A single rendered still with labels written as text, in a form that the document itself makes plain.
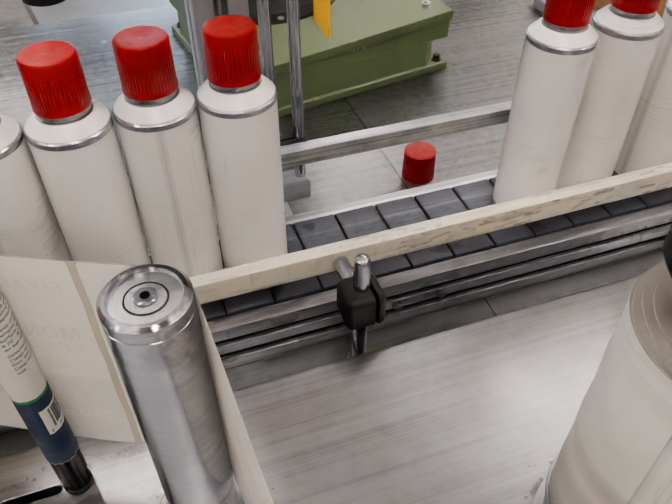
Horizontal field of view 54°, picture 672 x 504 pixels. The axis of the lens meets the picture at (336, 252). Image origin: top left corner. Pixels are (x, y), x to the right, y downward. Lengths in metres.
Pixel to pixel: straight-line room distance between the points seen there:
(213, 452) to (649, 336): 0.20
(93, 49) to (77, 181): 0.60
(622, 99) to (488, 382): 0.25
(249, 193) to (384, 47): 0.43
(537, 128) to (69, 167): 0.34
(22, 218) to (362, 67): 0.51
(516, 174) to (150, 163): 0.30
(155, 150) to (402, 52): 0.50
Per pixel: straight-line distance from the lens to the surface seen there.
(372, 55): 0.85
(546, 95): 0.53
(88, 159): 0.43
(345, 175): 0.71
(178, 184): 0.45
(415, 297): 0.55
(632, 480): 0.32
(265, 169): 0.45
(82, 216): 0.45
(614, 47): 0.56
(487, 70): 0.93
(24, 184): 0.44
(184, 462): 0.34
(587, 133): 0.59
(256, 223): 0.48
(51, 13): 1.15
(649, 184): 0.64
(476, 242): 0.57
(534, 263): 0.60
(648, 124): 0.64
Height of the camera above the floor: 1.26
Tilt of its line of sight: 44 degrees down
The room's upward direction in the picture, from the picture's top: straight up
